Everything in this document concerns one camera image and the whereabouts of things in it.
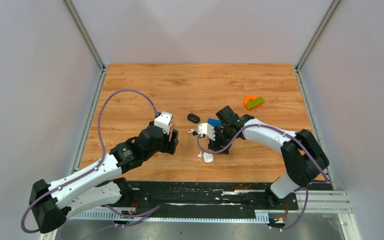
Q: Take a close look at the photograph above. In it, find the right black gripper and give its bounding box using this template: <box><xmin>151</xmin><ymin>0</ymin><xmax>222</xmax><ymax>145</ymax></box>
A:
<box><xmin>207</xmin><ymin>125</ymin><xmax>233</xmax><ymax>154</ymax></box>

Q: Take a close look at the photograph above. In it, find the white earbud charging case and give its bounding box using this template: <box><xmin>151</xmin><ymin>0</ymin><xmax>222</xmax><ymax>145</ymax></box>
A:
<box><xmin>202</xmin><ymin>152</ymin><xmax>214</xmax><ymax>164</ymax></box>

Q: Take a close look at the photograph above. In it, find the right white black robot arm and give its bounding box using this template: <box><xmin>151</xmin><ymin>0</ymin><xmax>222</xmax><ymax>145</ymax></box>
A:
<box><xmin>197</xmin><ymin>105</ymin><xmax>330</xmax><ymax>209</ymax></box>

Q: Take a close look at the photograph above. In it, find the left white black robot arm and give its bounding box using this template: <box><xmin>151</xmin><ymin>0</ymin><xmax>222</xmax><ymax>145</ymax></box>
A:
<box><xmin>21</xmin><ymin>123</ymin><xmax>179</xmax><ymax>234</ymax></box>

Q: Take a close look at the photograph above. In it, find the black earbud charging case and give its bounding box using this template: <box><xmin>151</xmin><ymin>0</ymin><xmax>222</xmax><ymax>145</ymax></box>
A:
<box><xmin>187</xmin><ymin>113</ymin><xmax>201</xmax><ymax>124</ymax></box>

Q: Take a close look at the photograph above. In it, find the blue toy brick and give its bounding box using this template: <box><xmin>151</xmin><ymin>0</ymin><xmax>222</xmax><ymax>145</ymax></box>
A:
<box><xmin>207</xmin><ymin>118</ymin><xmax>222</xmax><ymax>128</ymax></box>

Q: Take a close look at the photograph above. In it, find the green toy brick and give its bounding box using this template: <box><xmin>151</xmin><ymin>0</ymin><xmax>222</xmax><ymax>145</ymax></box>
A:
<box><xmin>245</xmin><ymin>96</ymin><xmax>265</xmax><ymax>111</ymax></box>

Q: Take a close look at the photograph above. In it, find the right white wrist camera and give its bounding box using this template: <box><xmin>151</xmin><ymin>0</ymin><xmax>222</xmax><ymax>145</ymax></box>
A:
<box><xmin>197</xmin><ymin>122</ymin><xmax>216</xmax><ymax>141</ymax></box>

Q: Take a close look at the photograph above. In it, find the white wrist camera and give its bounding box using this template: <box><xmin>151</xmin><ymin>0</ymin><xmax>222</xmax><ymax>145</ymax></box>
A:
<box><xmin>197</xmin><ymin>122</ymin><xmax>216</xmax><ymax>141</ymax></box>
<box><xmin>154</xmin><ymin>111</ymin><xmax>173</xmax><ymax>135</ymax></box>

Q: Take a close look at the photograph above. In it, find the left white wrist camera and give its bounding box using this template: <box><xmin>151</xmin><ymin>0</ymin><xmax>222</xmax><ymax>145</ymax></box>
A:
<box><xmin>154</xmin><ymin>111</ymin><xmax>173</xmax><ymax>135</ymax></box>

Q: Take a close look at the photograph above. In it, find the orange ring toy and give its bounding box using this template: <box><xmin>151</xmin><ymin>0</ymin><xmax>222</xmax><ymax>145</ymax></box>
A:
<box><xmin>242</xmin><ymin>95</ymin><xmax>259</xmax><ymax>111</ymax></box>

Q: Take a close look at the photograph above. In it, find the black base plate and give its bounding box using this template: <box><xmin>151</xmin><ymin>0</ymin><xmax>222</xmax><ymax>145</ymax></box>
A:
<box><xmin>100</xmin><ymin>180</ymin><xmax>299</xmax><ymax>220</ymax></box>

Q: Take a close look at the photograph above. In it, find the white slotted cable duct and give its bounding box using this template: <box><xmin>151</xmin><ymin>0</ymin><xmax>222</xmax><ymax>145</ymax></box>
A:
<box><xmin>61</xmin><ymin>209</ymin><xmax>270</xmax><ymax>223</ymax></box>

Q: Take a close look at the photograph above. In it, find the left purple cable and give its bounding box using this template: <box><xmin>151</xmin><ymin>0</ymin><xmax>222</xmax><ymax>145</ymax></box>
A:
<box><xmin>20</xmin><ymin>88</ymin><xmax>160</xmax><ymax>234</ymax></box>

